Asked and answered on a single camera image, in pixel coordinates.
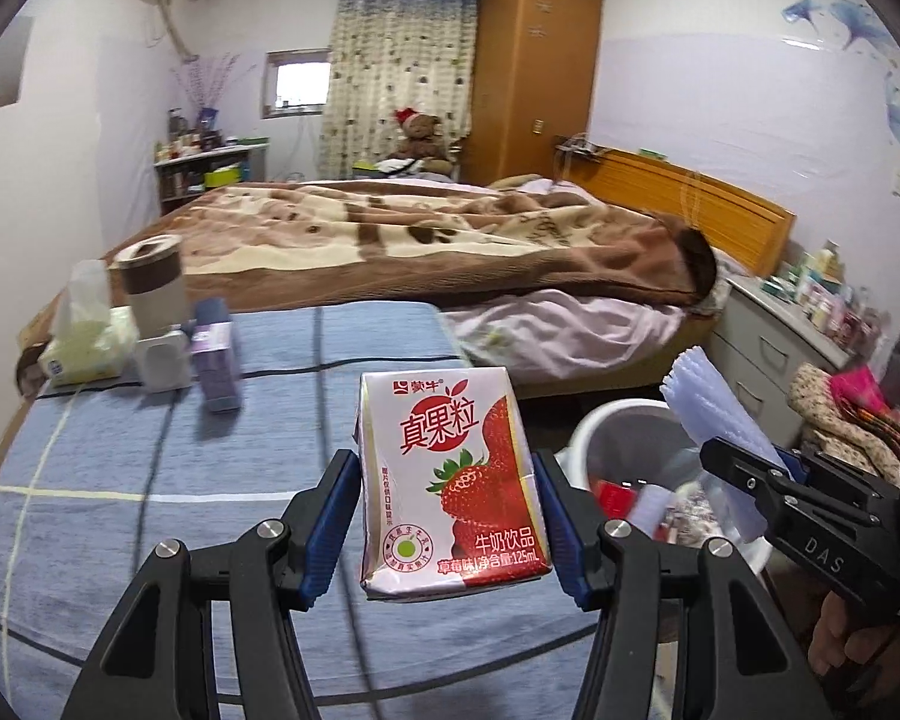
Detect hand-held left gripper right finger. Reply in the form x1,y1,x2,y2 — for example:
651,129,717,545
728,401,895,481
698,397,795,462
532,448,833,720

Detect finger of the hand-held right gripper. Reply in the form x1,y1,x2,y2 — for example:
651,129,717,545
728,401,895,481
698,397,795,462
778,448,900,500
701,436,818,533

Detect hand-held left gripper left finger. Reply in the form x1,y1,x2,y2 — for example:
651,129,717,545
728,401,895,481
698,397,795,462
60,448,362,720

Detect long white foam net sleeve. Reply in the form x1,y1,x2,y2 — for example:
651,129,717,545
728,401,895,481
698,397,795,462
660,347,788,541

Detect white trash bin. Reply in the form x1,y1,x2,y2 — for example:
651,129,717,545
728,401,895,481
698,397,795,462
562,399,770,571

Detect strawberry milk carton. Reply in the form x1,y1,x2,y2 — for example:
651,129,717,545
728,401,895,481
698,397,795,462
356,367,554,602

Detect person's right hand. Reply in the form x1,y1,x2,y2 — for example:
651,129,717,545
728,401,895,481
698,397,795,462
806,589,900,713

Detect translucent bin liner bag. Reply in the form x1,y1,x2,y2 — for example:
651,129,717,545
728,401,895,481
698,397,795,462
675,454,767,545

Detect pile of clothes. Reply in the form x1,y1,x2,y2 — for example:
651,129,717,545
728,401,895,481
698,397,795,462
787,364,900,488

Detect grey nightstand cabinet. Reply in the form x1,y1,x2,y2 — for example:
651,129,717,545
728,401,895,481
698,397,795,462
709,274,893,410

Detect blue plaid cloth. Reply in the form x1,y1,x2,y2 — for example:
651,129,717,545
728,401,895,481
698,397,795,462
0,304,593,720

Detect row of bottles and boxes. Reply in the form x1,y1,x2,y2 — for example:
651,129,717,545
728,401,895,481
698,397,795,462
765,240,897,350

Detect purple milk carton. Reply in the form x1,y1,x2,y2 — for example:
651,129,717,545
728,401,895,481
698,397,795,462
193,322,241,412

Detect pink bed quilt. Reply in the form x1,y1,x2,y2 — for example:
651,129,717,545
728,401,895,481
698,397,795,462
442,289,691,383

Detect small white open box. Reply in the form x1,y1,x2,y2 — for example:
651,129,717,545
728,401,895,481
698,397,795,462
136,330,194,393

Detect wooden headboard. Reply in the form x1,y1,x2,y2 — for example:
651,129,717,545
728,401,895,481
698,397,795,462
562,148,796,297

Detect brown printed blanket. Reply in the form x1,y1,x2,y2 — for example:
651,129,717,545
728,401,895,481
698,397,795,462
101,181,717,312

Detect beige cup with brown band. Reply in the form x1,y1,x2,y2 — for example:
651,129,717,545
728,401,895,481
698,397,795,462
112,235,190,338

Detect yellow tissue pack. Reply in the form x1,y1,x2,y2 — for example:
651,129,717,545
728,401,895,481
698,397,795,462
41,260,140,389

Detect cardboard box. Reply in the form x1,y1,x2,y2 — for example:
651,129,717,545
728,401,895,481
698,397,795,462
19,307,68,361

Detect cluttered bookshelf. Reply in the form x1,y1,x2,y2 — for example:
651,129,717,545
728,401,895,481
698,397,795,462
155,142,271,217

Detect brown teddy bear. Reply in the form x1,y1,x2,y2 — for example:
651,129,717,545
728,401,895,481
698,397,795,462
386,109,455,175

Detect small window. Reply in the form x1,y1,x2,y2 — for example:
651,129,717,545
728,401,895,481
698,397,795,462
265,50,332,119

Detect patterned curtain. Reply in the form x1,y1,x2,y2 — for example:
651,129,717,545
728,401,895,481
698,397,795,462
319,0,485,185

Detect wooden wardrobe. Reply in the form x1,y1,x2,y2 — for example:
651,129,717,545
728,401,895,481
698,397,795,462
465,0,605,187

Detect dried branches in vase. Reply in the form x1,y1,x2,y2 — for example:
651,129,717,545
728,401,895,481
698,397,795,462
172,52,241,136

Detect blue wall sticker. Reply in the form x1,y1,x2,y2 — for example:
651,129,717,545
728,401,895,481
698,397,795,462
784,0,900,158

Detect wall pipe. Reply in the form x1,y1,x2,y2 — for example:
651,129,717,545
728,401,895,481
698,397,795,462
150,0,196,61

